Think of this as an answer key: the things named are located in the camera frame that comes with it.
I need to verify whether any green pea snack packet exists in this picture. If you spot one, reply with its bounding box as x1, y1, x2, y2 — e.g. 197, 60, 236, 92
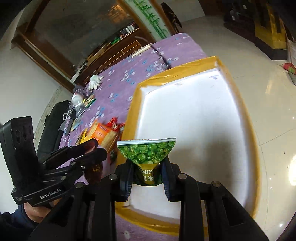
117, 138, 177, 186

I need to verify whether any orange cracker package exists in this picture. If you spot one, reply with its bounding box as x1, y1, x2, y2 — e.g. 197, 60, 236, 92
82, 121, 118, 153

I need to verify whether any left hand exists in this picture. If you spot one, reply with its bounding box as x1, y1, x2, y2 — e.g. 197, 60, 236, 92
23, 198, 61, 223

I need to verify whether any black sofa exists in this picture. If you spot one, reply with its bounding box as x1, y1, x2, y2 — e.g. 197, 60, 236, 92
37, 100, 70, 160

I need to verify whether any red candy packet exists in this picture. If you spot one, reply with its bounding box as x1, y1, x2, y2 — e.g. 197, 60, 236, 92
105, 117, 125, 133

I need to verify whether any white bowl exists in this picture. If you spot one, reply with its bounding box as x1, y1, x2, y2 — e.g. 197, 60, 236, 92
71, 92, 84, 106

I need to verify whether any purple floral tablecloth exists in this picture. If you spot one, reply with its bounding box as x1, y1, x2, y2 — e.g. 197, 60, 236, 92
59, 32, 208, 241

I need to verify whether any yellow taped white tray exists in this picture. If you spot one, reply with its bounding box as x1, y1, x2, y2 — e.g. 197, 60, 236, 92
115, 56, 266, 240

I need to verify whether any wooden cabinet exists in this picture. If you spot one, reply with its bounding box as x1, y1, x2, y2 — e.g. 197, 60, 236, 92
12, 1, 155, 91

